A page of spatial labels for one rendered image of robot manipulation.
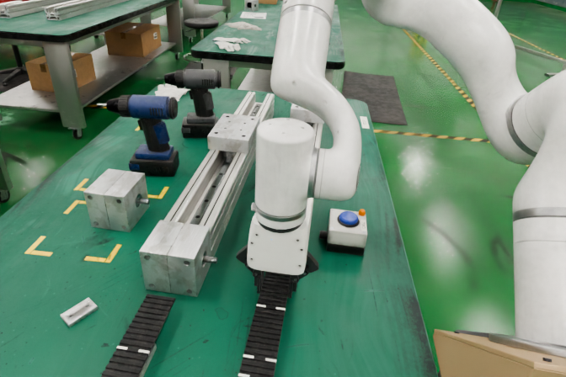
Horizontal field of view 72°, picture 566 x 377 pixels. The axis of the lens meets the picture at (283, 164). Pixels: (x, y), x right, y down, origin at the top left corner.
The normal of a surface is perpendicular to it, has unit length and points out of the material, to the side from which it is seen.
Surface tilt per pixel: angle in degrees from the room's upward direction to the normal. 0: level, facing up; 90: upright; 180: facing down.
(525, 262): 77
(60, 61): 90
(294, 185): 92
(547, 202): 56
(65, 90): 90
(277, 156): 90
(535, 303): 68
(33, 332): 0
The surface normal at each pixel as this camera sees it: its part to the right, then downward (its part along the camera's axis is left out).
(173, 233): 0.06, -0.87
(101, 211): -0.14, 0.49
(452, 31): -0.62, 0.36
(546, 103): -0.99, -0.11
